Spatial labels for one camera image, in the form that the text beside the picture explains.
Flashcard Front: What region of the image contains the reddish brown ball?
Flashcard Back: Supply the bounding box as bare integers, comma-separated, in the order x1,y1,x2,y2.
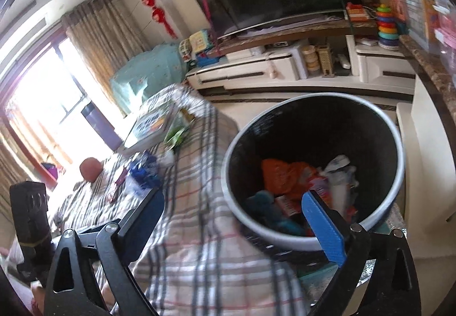
79,158,104,183

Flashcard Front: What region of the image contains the red toy telephone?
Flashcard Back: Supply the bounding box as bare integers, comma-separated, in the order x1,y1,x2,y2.
345,2,372,23

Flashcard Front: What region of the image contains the wooden tower model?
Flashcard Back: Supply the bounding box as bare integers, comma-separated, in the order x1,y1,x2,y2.
315,45,336,79

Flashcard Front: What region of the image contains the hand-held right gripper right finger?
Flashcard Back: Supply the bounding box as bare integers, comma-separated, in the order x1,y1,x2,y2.
300,190,423,316

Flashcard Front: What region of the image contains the marble counter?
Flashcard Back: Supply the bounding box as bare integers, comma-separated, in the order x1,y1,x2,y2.
399,34,456,114

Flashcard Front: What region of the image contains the green snack packet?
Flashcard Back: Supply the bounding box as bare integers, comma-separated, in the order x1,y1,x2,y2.
165,109,195,151

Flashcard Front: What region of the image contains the rainbow stacking ring toy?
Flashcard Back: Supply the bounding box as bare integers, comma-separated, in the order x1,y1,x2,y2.
375,4,402,50

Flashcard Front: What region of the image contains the white television cabinet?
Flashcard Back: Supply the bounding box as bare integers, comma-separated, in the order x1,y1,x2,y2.
185,18,417,100

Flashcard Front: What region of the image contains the red snack packet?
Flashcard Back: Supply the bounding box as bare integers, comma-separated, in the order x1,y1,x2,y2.
307,175,331,197

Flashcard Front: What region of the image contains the white box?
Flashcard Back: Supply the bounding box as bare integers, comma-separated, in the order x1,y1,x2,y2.
288,45,309,80

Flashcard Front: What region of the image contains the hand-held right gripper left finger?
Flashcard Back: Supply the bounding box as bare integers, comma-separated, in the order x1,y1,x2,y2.
42,187,165,316

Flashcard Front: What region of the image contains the purple bottle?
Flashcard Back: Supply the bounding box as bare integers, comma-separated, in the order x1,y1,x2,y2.
81,104,122,151

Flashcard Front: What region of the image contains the crumpled blue white paper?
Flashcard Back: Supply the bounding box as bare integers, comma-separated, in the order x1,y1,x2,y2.
127,152,162,193

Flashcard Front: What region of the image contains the yellow toy box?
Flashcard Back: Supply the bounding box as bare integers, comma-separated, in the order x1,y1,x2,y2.
402,0,452,53

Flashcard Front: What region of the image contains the pink plastic toy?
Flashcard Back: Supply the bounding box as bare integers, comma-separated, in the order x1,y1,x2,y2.
390,0,409,23

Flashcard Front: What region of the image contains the children's picture book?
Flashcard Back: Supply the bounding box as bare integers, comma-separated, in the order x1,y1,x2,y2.
123,102,179,157

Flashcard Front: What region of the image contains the white crumpled tissue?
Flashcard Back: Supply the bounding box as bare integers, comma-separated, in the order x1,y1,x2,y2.
321,154,357,217

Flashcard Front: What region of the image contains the beige curtain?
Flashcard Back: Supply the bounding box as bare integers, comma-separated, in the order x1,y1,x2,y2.
60,0,151,114

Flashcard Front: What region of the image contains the red tube packet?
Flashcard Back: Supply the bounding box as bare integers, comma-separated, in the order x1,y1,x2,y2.
108,166,128,203

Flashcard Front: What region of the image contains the pink thin rod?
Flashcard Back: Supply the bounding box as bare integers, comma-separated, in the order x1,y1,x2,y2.
193,0,219,53

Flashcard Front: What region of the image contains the white trash bin black liner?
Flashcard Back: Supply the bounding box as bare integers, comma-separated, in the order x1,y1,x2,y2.
221,92,407,253

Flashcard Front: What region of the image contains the stack of yellow cups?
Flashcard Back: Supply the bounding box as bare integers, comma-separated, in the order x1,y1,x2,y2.
302,45,321,71

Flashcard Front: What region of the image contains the teal cloth cover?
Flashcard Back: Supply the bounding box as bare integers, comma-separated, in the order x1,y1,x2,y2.
110,43,186,114

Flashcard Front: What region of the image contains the plaid blanket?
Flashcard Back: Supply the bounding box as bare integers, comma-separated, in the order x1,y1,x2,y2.
53,84,308,316

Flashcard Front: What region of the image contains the orange snack packet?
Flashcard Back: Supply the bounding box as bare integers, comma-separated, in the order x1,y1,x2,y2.
261,158,323,201

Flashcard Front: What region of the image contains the blue cloth lump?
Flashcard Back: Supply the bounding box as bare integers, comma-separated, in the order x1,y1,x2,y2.
246,191,308,237

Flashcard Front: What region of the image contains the toy cash register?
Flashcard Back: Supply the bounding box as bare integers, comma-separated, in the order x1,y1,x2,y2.
179,29,219,68

